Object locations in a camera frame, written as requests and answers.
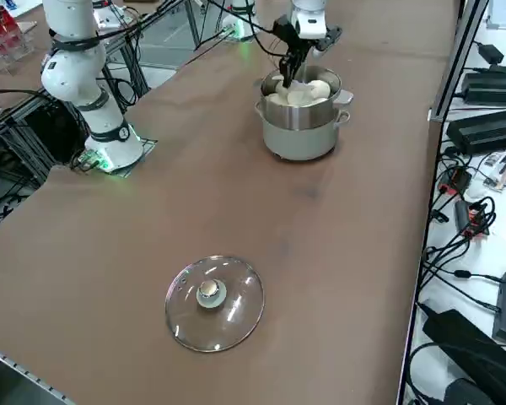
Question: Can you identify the aluminium table edge rail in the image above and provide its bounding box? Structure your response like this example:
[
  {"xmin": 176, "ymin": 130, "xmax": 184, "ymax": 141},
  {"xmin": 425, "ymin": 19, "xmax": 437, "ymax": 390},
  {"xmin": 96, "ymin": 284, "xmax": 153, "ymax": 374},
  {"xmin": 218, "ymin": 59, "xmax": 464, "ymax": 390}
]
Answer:
[{"xmin": 0, "ymin": 343, "xmax": 75, "ymax": 405}]

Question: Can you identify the aluminium profile post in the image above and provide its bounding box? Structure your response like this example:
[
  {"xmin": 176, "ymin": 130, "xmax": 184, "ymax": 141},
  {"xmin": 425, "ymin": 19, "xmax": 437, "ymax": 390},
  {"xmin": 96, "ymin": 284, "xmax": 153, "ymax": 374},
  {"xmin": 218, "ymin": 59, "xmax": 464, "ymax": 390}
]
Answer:
[{"xmin": 428, "ymin": 0, "xmax": 490, "ymax": 123}]

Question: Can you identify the grey cooking pot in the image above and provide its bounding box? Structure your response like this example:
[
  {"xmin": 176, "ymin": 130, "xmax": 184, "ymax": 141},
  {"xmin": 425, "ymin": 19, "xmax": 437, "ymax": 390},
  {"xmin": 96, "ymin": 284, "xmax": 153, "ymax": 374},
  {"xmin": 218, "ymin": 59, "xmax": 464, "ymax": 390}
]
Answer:
[{"xmin": 261, "ymin": 110, "xmax": 351, "ymax": 162}]

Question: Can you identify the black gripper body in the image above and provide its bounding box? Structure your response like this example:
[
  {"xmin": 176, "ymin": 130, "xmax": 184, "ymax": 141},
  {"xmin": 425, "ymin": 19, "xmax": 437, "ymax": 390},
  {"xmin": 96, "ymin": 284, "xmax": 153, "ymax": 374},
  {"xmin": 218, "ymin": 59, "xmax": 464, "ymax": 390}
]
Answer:
[{"xmin": 272, "ymin": 15, "xmax": 343, "ymax": 57}]

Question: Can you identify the clear acrylic shelf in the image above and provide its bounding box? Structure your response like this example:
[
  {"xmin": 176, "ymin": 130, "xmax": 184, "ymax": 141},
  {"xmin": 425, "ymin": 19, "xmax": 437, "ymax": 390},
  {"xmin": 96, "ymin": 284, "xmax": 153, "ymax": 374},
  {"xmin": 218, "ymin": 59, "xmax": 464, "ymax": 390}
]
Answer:
[{"xmin": 0, "ymin": 10, "xmax": 37, "ymax": 76}]

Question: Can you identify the black stand leg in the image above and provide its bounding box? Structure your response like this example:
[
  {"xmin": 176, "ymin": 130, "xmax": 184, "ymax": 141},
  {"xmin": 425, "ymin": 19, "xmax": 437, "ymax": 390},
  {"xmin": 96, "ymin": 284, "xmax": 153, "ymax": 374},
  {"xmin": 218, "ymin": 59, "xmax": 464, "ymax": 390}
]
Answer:
[{"xmin": 421, "ymin": 309, "xmax": 506, "ymax": 383}]

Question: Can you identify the black red usb hub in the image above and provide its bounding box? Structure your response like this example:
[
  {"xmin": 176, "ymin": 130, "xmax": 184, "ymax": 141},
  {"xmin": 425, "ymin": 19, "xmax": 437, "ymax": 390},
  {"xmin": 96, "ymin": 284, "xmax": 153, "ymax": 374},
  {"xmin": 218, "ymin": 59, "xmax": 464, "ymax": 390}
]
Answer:
[{"xmin": 440, "ymin": 166, "xmax": 473, "ymax": 196}]

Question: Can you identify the steel steamer insert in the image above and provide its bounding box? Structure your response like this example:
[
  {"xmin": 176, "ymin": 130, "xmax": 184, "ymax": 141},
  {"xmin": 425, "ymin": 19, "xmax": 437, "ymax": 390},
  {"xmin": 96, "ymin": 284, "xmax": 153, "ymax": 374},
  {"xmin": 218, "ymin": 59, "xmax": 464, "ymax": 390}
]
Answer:
[{"xmin": 255, "ymin": 67, "xmax": 355, "ymax": 132}]

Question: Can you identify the small black power adapter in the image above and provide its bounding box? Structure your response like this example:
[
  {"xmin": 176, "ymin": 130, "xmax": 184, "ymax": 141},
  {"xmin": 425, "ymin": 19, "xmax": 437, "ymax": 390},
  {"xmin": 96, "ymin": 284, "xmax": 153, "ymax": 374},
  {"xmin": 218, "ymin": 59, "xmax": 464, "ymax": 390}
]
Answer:
[{"xmin": 476, "ymin": 41, "xmax": 506, "ymax": 65}]

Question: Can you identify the glass pot lid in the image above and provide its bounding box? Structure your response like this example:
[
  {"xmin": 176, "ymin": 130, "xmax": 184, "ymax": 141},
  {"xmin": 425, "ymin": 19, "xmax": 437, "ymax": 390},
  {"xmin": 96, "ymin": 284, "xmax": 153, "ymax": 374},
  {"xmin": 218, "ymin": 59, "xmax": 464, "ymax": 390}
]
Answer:
[{"xmin": 164, "ymin": 254, "xmax": 266, "ymax": 354}]

